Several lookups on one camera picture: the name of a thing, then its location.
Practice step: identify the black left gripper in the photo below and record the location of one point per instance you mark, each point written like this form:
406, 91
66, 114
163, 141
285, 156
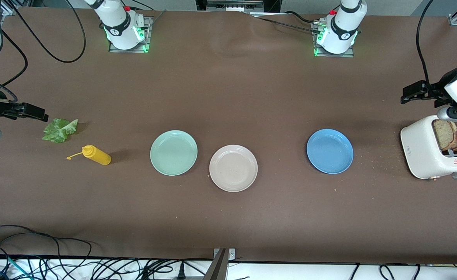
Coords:
436, 90

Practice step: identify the green lettuce leaf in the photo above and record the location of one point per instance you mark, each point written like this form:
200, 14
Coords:
59, 130

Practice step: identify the yellow squeeze bottle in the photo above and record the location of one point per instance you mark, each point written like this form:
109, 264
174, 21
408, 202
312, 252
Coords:
98, 156

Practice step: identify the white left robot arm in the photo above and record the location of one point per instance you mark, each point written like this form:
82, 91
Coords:
343, 27

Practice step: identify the blue plate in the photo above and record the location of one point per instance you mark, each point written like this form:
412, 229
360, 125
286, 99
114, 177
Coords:
329, 151

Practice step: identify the mint green plate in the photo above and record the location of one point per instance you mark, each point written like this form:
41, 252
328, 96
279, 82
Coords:
174, 153

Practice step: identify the beige plate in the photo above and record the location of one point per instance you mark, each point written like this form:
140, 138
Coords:
233, 168

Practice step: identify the white toaster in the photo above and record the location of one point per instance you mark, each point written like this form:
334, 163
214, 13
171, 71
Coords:
421, 149

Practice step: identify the black power plug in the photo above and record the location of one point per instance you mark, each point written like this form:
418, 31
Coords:
181, 271

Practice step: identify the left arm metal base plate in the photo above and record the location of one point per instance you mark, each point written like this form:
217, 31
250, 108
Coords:
335, 55

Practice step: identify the aluminium frame corner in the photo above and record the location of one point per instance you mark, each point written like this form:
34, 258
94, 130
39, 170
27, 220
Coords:
7, 7

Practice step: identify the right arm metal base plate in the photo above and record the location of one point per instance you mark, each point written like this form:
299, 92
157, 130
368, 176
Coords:
148, 39

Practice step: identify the metal frame with connectors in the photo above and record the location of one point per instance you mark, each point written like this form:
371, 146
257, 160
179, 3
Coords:
234, 4

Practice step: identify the aluminium profile post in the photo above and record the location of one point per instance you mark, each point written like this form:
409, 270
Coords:
218, 268

